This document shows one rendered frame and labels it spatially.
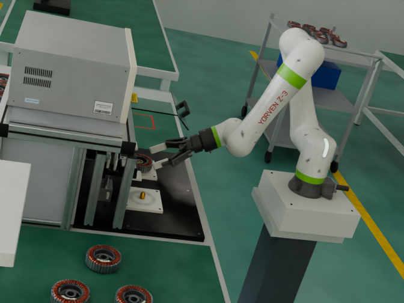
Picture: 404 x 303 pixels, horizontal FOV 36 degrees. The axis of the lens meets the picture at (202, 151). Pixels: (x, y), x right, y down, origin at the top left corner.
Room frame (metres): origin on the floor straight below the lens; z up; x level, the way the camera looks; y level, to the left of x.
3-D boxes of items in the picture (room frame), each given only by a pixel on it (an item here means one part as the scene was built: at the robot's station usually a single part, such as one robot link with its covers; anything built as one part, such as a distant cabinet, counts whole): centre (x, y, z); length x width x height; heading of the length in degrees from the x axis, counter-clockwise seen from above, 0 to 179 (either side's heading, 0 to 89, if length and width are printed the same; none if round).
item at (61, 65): (2.06, 0.52, 1.22); 0.44 x 0.39 x 0.20; 16
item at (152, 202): (2.02, 0.17, 0.78); 0.15 x 0.15 x 0.01; 16
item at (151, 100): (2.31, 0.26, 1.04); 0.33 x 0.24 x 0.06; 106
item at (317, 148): (2.33, -0.45, 1.01); 0.16 x 0.13 x 0.19; 16
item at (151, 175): (2.25, 0.24, 0.78); 0.15 x 0.15 x 0.01; 16
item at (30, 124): (2.05, 0.51, 1.09); 0.68 x 0.44 x 0.05; 16
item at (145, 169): (2.25, 0.24, 0.80); 0.11 x 0.11 x 0.04
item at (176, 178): (2.13, 0.22, 0.76); 0.64 x 0.47 x 0.02; 16
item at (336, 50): (4.79, -0.66, 0.51); 1.01 x 0.60 x 1.01; 16
